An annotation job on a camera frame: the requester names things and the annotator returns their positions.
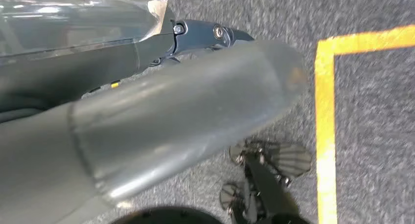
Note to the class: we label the yellow floor tape square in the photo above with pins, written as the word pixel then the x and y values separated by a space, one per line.
pixel 324 118

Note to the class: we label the black rounded robot part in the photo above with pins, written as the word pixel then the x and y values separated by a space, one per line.
pixel 165 217

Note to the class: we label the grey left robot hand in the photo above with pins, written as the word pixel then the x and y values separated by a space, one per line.
pixel 162 118

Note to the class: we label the black robot foot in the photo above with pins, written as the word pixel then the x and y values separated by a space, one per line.
pixel 266 183

